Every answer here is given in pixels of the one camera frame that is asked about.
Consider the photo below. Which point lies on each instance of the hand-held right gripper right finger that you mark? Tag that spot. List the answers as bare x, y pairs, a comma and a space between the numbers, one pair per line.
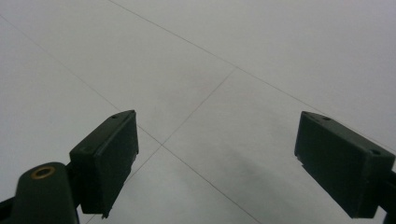
342, 165

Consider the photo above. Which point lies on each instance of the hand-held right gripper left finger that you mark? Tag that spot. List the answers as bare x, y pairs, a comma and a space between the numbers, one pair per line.
104, 161

